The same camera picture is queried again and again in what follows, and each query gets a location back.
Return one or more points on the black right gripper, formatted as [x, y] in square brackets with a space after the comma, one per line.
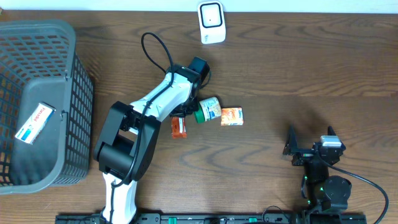
[291, 147]

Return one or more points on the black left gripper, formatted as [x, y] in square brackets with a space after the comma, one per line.
[193, 105]

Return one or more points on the green lid white jar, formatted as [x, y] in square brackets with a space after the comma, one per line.
[208, 109]

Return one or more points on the orange white snack packet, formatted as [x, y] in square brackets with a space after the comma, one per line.
[232, 117]

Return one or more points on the orange snack bar wrapper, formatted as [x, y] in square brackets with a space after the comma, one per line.
[178, 128]

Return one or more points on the white Panadol medicine box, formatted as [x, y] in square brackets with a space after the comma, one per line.
[35, 123]

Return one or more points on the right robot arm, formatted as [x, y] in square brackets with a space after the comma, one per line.
[327, 194]

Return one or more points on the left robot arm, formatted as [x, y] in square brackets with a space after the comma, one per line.
[126, 145]

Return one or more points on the white barcode scanner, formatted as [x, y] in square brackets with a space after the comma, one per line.
[212, 22]

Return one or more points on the grey plastic basket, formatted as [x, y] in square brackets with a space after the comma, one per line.
[39, 64]

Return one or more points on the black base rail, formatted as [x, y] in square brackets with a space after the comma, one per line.
[156, 218]

